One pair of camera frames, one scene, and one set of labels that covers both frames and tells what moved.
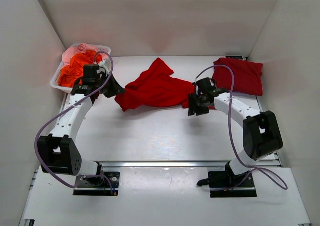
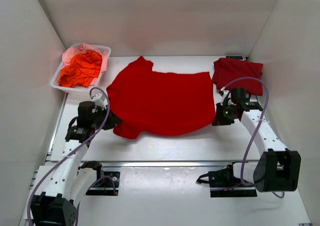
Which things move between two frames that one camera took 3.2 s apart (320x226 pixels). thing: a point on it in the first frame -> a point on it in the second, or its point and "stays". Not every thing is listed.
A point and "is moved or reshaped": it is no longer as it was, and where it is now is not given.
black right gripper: (198, 105) -> (220, 117)
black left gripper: (110, 87) -> (110, 121)
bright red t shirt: (156, 85) is moved or reshaped
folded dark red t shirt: (248, 78) stays
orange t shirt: (70, 73) stays
